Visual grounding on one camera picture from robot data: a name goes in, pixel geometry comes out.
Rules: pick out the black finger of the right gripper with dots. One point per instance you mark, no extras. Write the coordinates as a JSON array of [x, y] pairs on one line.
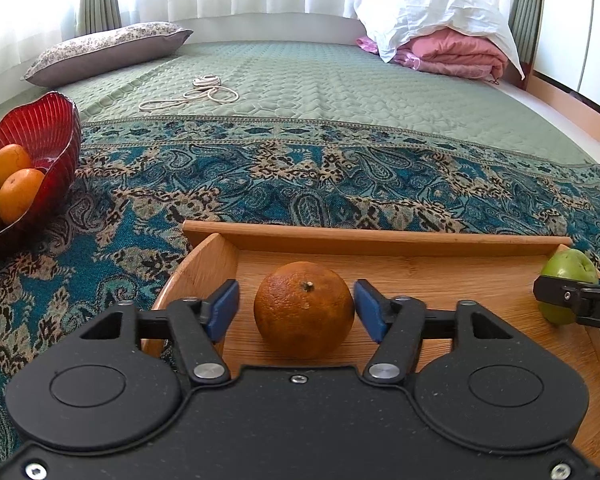
[[585, 303]]

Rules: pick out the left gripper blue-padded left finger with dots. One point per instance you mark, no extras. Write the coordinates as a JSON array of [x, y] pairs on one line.
[[193, 326]]

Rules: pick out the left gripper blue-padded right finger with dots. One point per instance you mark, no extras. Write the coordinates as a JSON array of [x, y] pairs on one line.
[[398, 325]]

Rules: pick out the small green apple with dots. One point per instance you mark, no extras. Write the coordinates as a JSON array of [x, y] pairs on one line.
[[560, 277]]

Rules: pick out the dark rough-skinned orange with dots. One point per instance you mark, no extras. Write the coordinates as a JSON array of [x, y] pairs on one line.
[[303, 310]]

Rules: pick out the wooden serving tray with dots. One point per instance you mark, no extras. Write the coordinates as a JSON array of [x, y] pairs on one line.
[[497, 271]]

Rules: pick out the blue paisley blanket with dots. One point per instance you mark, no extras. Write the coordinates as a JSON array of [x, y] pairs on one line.
[[116, 235]]

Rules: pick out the orange in bowl front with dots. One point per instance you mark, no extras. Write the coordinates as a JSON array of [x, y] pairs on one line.
[[18, 193]]

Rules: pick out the orange in bowl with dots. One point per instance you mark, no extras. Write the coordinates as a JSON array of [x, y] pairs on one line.
[[13, 157], [18, 193]]

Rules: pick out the red glass fruit bowl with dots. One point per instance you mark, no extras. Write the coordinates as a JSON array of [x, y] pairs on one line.
[[49, 129]]

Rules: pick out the orange in bowl rear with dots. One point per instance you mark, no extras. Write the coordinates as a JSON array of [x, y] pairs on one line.
[[13, 157]]

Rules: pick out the green quilted mattress cover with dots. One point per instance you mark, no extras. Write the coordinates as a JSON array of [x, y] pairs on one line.
[[330, 82]]

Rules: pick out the pink folded blanket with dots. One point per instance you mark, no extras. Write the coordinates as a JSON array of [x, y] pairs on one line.
[[450, 53]]

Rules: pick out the grey floral pillow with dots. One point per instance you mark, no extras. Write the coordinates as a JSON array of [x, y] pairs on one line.
[[90, 55]]

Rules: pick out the green drape right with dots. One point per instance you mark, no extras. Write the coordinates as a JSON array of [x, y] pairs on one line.
[[524, 23]]

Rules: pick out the white crumpled duvet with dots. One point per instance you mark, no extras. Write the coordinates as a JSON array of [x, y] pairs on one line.
[[390, 23]]

